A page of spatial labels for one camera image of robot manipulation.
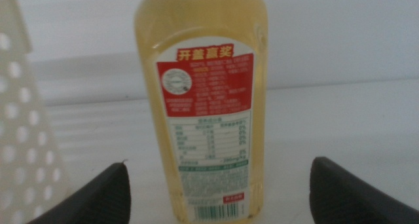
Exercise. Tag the yellow juice bottle white cap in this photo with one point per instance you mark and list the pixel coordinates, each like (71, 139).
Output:
(203, 86)

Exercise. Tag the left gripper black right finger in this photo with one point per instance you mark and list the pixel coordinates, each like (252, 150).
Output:
(347, 197)

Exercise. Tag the white perforated plastic basket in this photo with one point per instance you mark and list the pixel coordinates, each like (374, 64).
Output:
(14, 24)

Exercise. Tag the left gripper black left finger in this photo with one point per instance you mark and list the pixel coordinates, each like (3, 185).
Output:
(104, 197)

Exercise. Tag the grey wall rail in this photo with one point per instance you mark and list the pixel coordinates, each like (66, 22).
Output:
(82, 76)

